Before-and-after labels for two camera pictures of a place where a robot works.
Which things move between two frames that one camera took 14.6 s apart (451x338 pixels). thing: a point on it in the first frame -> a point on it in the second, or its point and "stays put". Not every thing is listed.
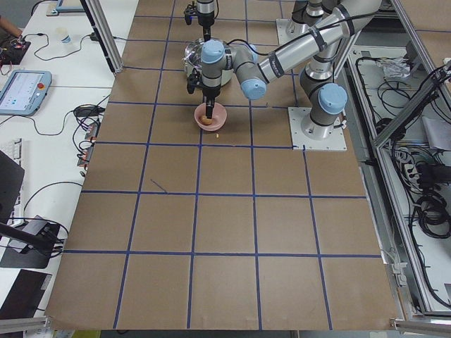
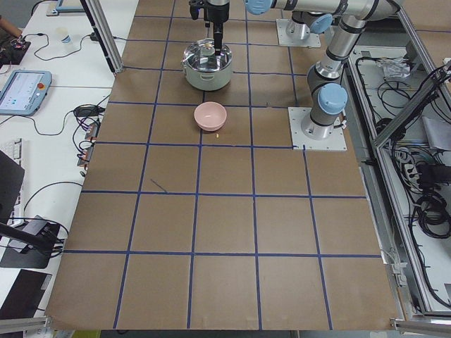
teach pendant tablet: [24, 92] stays put
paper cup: [63, 36] stays put
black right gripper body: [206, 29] -> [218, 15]
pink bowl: [219, 116] stays put
